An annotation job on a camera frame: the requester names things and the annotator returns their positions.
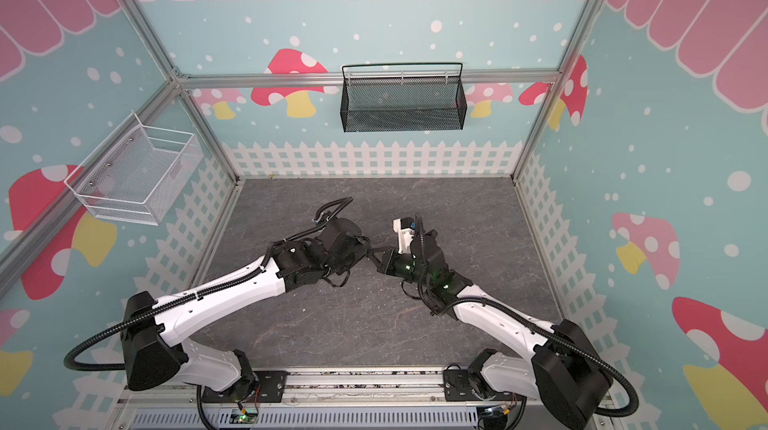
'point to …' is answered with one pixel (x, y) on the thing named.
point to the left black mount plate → (261, 387)
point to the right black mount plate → (456, 388)
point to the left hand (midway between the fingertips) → (369, 250)
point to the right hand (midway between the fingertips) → (364, 252)
